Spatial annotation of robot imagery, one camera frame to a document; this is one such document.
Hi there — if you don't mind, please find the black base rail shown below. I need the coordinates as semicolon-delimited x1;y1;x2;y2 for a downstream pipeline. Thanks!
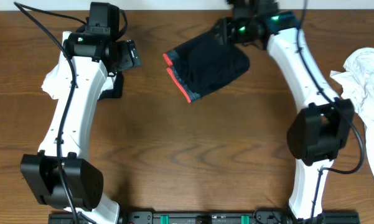
48;210;362;224

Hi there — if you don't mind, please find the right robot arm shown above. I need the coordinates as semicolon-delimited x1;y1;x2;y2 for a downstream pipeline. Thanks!
213;1;360;223

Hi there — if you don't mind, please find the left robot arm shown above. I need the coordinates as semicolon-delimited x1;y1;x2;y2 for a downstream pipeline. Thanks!
20;2;141;223

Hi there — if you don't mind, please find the black folded garment under white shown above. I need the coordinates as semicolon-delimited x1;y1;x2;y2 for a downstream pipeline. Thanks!
99;72;124;100

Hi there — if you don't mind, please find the white folded cloth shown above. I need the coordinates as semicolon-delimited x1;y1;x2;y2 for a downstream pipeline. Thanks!
42;31;115;100

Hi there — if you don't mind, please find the white crumpled garment right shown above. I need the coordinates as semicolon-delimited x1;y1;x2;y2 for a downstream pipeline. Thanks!
330;47;374;176

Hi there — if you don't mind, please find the black pants red waistband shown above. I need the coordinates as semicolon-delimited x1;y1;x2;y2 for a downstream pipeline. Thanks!
163;32;250;103

